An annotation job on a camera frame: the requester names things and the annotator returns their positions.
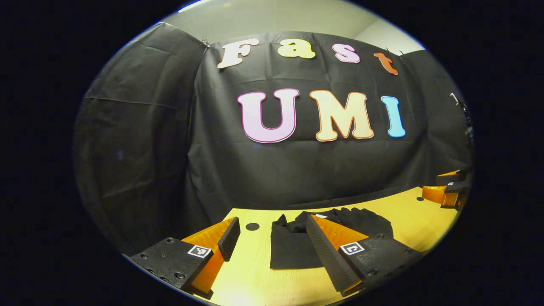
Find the black button shirt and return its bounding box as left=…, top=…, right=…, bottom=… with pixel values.
left=270, top=207, right=394, bottom=269

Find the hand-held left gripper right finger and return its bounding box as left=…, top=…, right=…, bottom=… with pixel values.
left=306, top=214, right=425, bottom=297

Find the black backdrop cloth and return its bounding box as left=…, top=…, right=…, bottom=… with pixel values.
left=72, top=21, right=474, bottom=255

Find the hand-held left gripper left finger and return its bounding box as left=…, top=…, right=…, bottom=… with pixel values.
left=130, top=217, right=241, bottom=299

